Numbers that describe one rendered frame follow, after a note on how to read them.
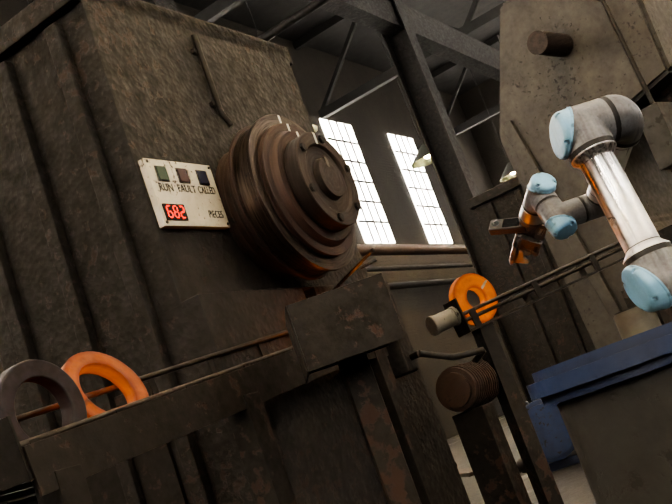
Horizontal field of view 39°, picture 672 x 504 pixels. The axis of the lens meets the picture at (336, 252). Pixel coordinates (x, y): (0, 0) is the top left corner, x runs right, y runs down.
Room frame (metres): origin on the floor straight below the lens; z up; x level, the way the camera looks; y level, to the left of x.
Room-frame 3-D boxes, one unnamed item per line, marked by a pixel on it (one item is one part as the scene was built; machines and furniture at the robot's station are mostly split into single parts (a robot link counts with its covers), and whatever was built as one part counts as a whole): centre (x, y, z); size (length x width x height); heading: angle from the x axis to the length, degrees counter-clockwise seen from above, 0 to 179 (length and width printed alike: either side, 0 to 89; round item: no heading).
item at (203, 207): (2.34, 0.31, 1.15); 0.26 x 0.02 x 0.18; 151
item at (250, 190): (2.58, 0.05, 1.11); 0.47 x 0.06 x 0.47; 151
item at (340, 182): (2.54, -0.04, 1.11); 0.28 x 0.06 x 0.28; 151
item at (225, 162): (2.62, 0.12, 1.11); 0.47 x 0.10 x 0.47; 151
